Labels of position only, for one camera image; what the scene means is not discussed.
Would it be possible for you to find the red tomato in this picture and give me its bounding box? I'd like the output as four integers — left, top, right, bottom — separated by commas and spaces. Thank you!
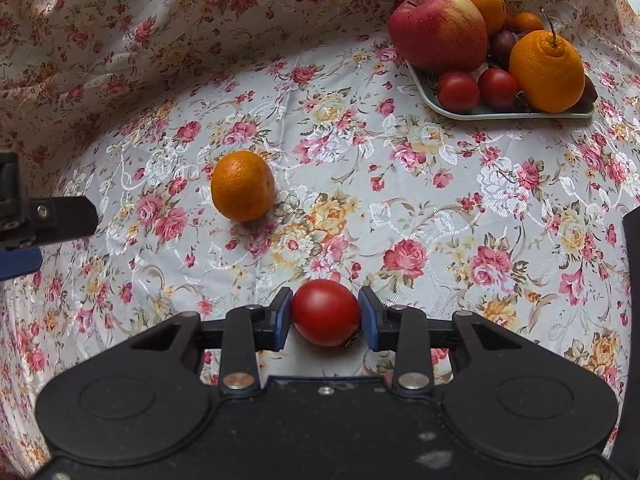
292, 280, 360, 347

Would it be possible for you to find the small mandarin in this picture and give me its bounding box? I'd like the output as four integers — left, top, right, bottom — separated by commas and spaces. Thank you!
210, 151, 276, 222
513, 12, 544, 34

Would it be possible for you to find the white box with black rim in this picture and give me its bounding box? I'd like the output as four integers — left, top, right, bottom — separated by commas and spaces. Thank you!
611, 208, 640, 479

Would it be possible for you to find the floral tablecloth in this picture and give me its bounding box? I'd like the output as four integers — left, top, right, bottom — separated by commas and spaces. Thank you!
1, 0, 639, 476

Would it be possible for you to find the light green rectangular tray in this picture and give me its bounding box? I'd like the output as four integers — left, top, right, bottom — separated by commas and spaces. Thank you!
404, 58, 598, 123

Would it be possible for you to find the red tomato tray front-left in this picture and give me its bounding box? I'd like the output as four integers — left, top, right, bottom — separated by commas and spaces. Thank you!
436, 72, 480, 114

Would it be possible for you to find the red tomato tray front-right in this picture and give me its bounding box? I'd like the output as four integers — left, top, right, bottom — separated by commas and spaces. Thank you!
477, 68, 520, 112

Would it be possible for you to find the large red apple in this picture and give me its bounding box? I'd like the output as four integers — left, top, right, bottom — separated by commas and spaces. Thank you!
388, 0, 488, 75

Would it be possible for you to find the large orange with stem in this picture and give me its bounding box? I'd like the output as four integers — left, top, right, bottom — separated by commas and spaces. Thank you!
509, 10, 586, 114

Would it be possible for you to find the dark plum tray right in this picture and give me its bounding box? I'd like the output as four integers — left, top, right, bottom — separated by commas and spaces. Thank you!
579, 76, 598, 106

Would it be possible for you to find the purple plum tray rear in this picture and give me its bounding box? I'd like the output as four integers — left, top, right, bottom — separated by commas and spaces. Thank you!
489, 29, 518, 70

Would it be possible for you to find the small mandarin on tray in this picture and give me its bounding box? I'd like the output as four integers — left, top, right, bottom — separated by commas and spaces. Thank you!
513, 12, 544, 34

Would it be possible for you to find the rear orange with stem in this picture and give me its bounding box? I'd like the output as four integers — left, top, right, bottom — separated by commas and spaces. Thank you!
446, 0, 509, 37

